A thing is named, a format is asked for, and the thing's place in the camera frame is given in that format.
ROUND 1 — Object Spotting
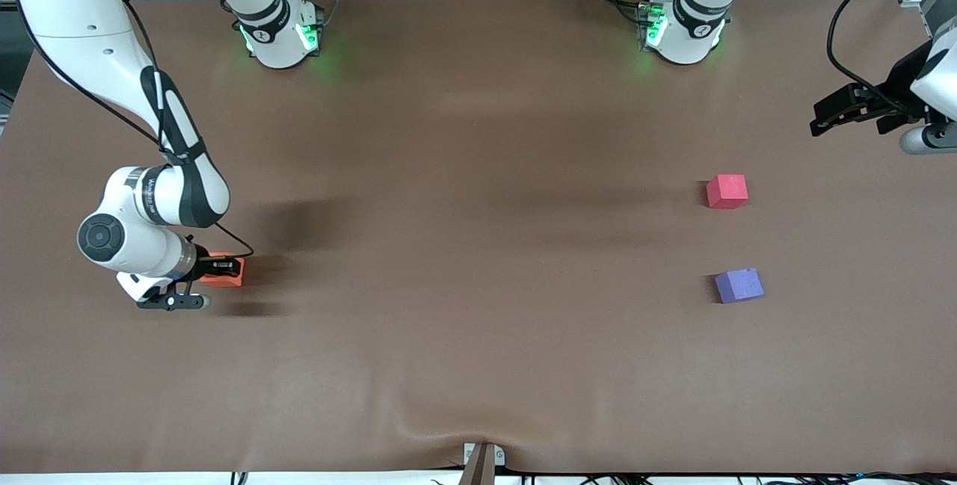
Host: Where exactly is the orange foam block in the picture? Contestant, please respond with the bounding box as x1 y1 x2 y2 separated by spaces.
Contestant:
199 251 246 289

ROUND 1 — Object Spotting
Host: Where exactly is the red foam block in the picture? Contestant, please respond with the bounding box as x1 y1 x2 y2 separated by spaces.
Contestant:
707 174 749 210

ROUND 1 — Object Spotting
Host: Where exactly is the purple foam block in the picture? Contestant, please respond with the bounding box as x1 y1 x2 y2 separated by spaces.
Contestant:
714 268 766 304

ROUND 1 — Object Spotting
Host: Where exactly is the brown table mat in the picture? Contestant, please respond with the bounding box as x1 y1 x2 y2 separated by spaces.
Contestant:
0 0 957 475

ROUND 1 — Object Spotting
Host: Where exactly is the brown support bar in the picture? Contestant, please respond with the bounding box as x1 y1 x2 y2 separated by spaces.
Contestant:
458 443 498 485

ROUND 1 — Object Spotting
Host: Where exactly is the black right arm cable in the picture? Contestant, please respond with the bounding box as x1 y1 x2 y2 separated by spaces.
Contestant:
15 0 256 260

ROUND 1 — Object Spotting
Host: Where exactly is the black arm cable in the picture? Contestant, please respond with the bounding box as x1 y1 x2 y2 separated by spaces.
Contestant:
15 0 256 260
825 0 957 124

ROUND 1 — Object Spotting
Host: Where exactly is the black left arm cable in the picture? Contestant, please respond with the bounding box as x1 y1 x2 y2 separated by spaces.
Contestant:
825 0 957 124

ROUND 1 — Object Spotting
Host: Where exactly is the grey metal bracket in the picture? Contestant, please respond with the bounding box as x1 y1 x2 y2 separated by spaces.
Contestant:
463 442 506 468

